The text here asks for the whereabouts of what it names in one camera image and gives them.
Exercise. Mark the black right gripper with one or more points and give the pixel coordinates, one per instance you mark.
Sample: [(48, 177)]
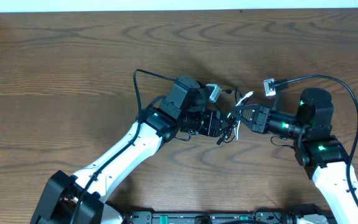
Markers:
[(261, 118)]

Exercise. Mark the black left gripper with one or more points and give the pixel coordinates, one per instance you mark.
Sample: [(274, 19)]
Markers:
[(217, 124)]

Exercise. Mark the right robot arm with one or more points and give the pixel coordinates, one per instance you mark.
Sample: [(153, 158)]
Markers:
[(320, 153)]

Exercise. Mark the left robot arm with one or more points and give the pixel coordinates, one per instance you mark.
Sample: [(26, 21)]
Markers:
[(82, 197)]

